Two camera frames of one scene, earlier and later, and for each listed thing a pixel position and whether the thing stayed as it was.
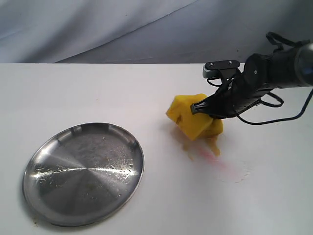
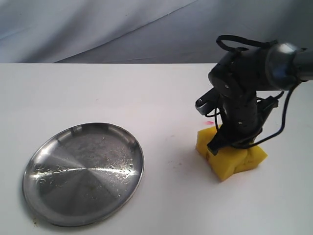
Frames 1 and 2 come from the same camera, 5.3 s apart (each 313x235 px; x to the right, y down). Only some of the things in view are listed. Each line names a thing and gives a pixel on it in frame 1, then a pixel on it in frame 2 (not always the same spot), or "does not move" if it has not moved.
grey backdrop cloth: [147, 31] does not move
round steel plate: [84, 175] does not move
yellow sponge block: [195, 127] -> [228, 162]
